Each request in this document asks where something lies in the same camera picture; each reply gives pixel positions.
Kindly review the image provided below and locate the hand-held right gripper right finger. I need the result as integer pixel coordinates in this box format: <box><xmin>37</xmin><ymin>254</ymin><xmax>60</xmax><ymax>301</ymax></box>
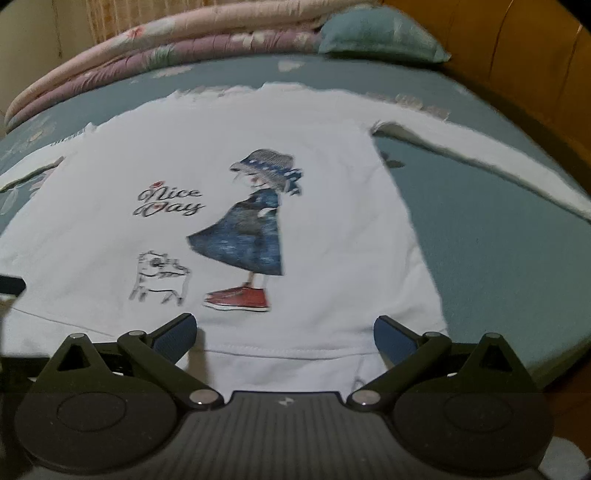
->
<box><xmin>346</xmin><ymin>315</ymin><xmax>526</xmax><ymax>410</ymax></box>

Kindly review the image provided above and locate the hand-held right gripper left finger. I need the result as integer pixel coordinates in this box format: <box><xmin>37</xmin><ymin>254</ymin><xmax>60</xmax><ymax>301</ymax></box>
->
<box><xmin>54</xmin><ymin>312</ymin><xmax>225</xmax><ymax>410</ymax></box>

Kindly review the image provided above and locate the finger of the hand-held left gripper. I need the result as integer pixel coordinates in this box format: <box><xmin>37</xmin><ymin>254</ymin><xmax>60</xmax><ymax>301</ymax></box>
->
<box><xmin>0</xmin><ymin>274</ymin><xmax>26</xmax><ymax>297</ymax></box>

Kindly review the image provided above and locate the white printed long-sleeved shirt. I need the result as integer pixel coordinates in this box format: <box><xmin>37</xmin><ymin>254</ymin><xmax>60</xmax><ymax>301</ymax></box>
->
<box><xmin>0</xmin><ymin>81</ymin><xmax>591</xmax><ymax>394</ymax></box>

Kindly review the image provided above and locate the purple floral quilt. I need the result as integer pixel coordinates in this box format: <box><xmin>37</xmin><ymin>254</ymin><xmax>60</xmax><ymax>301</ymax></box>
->
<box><xmin>6</xmin><ymin>31</ymin><xmax>334</xmax><ymax>136</ymax></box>

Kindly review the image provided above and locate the orange patterned curtain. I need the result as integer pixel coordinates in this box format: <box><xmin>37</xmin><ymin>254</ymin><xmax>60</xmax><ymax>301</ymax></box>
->
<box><xmin>87</xmin><ymin>0</ymin><xmax>195</xmax><ymax>47</ymax></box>

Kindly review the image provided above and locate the teal floral pillow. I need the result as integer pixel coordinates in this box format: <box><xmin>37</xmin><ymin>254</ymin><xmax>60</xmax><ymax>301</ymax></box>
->
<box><xmin>318</xmin><ymin>8</ymin><xmax>452</xmax><ymax>64</ymax></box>

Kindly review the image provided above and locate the pink floral quilt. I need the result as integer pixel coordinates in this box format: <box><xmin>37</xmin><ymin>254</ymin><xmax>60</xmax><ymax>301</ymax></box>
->
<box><xmin>4</xmin><ymin>0</ymin><xmax>385</xmax><ymax>121</ymax></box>

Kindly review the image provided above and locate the wooden headboard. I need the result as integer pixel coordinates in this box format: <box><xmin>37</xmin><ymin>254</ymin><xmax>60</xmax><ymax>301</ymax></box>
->
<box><xmin>382</xmin><ymin>0</ymin><xmax>591</xmax><ymax>206</ymax></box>

